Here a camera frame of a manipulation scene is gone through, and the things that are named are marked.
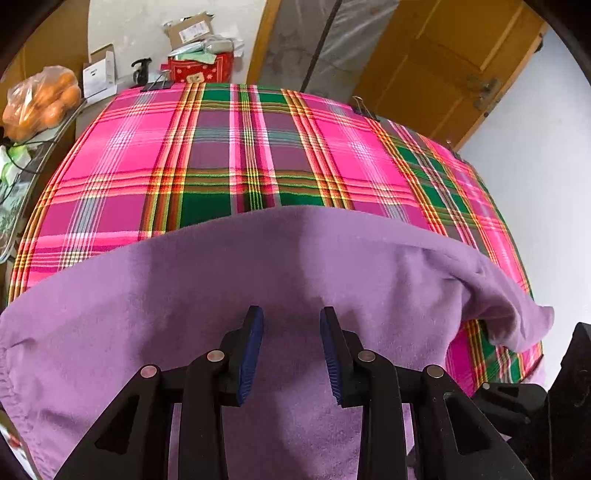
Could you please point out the white cardboard box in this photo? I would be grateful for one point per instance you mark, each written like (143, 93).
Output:
(99, 74)

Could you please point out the pink green plaid blanket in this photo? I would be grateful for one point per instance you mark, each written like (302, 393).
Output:
(277, 152)

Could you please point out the bag of oranges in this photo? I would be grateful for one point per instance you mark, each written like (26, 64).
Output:
(41, 101)

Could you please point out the black spray bottle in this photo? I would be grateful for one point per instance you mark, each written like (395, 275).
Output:
(141, 74)

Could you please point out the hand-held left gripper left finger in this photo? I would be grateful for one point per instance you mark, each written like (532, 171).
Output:
(249, 355)

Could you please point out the green tissue pack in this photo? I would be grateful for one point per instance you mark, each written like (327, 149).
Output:
(9, 166)

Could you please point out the black binder clip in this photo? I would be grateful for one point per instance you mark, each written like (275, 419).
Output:
(157, 84)
(364, 108)

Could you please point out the purple fleece garment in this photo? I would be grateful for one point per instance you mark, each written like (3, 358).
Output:
(184, 286)

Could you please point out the glass folding table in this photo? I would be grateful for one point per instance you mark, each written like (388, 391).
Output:
(27, 184)

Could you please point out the wooden door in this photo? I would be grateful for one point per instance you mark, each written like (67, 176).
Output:
(438, 55)

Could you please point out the brown cardboard parcel box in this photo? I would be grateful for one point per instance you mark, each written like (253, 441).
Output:
(189, 30)

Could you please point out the red patterned box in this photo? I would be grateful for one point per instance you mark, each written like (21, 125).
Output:
(203, 69)

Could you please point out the clear plastic door curtain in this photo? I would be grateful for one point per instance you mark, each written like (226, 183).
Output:
(332, 41)

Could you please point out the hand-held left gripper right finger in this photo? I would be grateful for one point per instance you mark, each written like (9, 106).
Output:
(334, 360)

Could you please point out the wooden door frame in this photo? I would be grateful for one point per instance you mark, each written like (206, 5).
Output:
(261, 41)

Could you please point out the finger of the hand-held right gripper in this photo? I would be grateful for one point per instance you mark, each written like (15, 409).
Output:
(508, 404)

